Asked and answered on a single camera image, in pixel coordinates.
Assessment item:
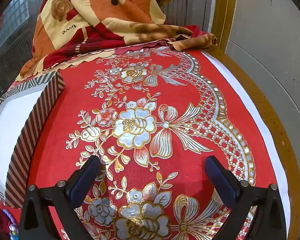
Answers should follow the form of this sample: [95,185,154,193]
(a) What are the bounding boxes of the orange red patterned blanket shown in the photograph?
[17,0,216,81]

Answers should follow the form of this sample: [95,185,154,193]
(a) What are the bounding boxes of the striped white shallow box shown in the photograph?
[0,71,65,209]

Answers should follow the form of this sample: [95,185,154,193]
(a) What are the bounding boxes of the metal glass door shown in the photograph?
[0,0,43,97]

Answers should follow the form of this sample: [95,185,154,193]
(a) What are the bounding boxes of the red floral gold tablecloth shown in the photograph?
[5,45,291,240]

